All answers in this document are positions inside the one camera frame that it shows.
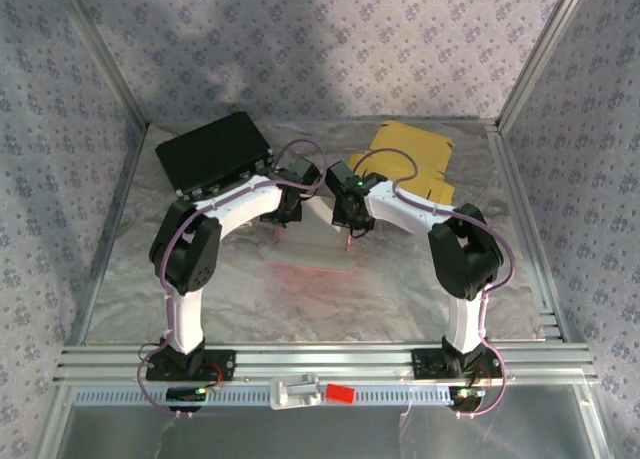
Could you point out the pink paper box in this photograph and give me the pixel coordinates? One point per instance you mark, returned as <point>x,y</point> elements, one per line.
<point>320,249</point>

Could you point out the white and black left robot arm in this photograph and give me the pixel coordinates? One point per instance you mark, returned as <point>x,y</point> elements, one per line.
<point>240,204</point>

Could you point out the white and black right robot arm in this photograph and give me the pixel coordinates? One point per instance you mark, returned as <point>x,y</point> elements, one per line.
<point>395,214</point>

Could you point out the black hard case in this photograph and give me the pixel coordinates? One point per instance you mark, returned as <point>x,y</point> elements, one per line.
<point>210,149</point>

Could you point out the red plastic block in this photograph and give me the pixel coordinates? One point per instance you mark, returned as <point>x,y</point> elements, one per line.
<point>340,394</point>

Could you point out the small black module with light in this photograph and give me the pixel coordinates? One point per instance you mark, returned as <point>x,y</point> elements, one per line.
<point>467,401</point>
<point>182,394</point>

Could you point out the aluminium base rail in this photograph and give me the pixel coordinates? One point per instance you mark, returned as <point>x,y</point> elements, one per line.
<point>325,361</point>

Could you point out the aluminium left side rail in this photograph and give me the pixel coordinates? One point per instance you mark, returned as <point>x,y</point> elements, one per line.
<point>118,204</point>

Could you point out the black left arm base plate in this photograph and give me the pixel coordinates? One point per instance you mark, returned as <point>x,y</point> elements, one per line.
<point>220,366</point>

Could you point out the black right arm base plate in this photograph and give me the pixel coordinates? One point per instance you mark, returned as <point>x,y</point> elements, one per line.
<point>425,364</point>

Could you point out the white plastic bracket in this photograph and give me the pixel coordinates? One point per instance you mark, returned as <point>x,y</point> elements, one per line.
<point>292,391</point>

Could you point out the aluminium right frame post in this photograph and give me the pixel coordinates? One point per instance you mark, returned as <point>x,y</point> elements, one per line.
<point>541,54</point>

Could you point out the aluminium frame post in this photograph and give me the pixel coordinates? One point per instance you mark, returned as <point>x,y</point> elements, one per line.
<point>541,54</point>
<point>106,54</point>

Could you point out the aluminium left frame post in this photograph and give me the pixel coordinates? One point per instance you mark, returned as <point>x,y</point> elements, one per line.
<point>106,54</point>

